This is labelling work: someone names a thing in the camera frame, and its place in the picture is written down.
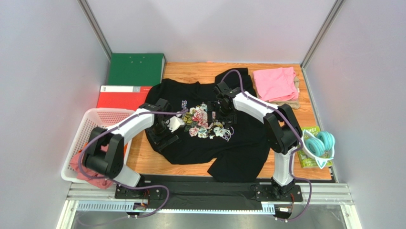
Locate green book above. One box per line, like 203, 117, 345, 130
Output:
298, 126, 333, 168

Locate folded beige t shirt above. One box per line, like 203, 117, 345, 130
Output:
270, 76, 301, 109

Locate white plastic laundry basket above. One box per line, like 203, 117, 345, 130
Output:
61, 108, 134, 184

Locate dusty pink t shirt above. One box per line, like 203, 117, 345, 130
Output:
69, 147, 113, 189

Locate black floral t shirt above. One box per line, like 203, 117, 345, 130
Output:
145, 68, 270, 182

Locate red ring binder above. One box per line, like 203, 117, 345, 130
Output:
96, 85, 152, 110

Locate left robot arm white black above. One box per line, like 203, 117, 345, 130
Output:
79, 99, 188, 189

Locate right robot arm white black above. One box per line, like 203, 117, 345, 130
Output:
207, 82, 303, 189

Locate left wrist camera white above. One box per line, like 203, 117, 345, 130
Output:
167, 116, 185, 133

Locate green ring binder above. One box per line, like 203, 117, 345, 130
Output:
106, 53, 166, 86

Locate aluminium frame rail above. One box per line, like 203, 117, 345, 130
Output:
67, 183, 354, 214

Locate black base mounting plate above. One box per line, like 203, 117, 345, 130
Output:
114, 175, 303, 210

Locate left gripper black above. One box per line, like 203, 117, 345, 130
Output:
147, 118, 179, 152

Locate teal headphones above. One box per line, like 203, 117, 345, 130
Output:
302, 129, 335, 169

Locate folded pink t shirt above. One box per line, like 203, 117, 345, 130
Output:
253, 67, 296, 102

